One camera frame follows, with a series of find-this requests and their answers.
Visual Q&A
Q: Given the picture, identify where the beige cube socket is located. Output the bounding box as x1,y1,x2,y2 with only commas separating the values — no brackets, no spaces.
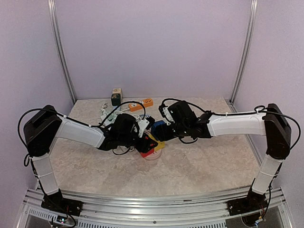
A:
112,88,123,99

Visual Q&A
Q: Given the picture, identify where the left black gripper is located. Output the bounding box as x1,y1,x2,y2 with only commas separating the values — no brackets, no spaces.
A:
119,131,158,153

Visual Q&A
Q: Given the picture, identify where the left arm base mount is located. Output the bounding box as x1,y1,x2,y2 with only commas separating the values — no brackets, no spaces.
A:
41,198,83,216

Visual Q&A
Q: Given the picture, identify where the left aluminium frame post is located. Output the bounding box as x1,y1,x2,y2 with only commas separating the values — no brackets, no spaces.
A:
47,0,77,104

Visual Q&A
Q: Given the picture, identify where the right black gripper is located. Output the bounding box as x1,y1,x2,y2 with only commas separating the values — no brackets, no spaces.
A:
154,122,190,141

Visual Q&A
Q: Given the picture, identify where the light green cube socket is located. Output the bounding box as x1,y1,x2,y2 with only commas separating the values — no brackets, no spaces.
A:
107,113,116,121

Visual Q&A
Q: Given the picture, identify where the yellow cube socket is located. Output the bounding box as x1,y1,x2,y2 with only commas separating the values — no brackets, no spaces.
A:
149,134,165,151

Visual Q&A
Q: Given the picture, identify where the dark green cube socket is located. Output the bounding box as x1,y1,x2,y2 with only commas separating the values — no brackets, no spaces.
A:
111,93,122,106

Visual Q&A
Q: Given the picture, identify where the red cube socket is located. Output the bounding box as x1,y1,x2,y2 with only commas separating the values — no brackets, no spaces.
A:
140,136,154,158

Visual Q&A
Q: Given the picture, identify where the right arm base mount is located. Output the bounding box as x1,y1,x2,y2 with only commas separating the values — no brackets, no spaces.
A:
227,197,268,216

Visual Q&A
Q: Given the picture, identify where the front aluminium rail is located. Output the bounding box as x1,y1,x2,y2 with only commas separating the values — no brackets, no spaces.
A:
14,187,295,228

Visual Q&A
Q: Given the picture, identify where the orange power strip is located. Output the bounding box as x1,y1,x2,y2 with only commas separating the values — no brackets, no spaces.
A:
128,98,153,112

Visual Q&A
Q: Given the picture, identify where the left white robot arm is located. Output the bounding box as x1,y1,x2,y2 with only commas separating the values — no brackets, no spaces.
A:
17,105,158,211

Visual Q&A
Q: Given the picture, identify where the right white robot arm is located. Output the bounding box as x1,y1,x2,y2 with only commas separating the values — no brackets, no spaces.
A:
151,99,295,211

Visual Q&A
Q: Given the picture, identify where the right aluminium frame post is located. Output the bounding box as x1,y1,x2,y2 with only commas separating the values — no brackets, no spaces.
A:
229,0,258,105

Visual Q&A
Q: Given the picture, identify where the blue cube socket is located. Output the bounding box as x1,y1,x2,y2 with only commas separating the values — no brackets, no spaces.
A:
151,120,167,138

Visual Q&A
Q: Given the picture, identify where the white round socket base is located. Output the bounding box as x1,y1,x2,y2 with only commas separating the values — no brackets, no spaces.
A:
144,150,162,161

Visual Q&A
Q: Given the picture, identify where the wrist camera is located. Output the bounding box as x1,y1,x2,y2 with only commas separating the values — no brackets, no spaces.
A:
137,116,155,138
159,104,174,124

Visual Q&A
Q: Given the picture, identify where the white coiled cable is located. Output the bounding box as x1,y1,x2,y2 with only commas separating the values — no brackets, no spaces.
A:
99,101,141,124

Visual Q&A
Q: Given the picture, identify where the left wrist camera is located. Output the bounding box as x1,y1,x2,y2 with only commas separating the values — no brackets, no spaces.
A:
137,116,155,138

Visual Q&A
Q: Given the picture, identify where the aluminium frame post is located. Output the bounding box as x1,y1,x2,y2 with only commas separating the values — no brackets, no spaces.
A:
229,0,258,105
47,0,77,104

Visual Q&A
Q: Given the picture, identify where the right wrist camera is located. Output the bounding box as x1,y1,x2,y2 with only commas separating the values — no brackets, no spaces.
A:
159,104,174,124

